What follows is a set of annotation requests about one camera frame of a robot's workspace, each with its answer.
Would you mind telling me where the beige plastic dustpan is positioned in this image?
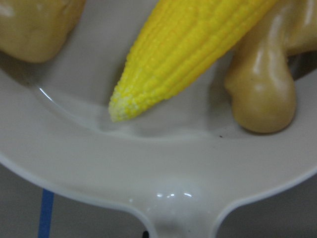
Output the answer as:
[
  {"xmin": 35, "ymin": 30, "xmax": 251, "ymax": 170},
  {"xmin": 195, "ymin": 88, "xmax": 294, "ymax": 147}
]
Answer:
[{"xmin": 0, "ymin": 0, "xmax": 317, "ymax": 238}]

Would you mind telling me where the yellow toy corn cob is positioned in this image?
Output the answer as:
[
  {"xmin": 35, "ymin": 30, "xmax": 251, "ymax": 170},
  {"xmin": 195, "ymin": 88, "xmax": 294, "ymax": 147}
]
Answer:
[{"xmin": 108, "ymin": 0, "xmax": 275, "ymax": 122}]

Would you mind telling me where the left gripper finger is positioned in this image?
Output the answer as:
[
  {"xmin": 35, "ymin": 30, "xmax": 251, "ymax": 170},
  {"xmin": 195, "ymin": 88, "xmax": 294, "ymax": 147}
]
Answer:
[{"xmin": 142, "ymin": 231, "xmax": 149, "ymax": 238}]

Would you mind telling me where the tan toy ginger root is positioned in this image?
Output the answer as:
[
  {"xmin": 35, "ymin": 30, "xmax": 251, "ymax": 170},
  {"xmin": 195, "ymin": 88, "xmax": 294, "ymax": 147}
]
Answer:
[{"xmin": 224, "ymin": 0, "xmax": 317, "ymax": 133}]

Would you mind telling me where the brown toy potato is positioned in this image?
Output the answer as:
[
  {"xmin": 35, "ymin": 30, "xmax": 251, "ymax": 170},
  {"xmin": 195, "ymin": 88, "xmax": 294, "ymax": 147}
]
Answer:
[{"xmin": 0, "ymin": 0, "xmax": 86, "ymax": 63}]

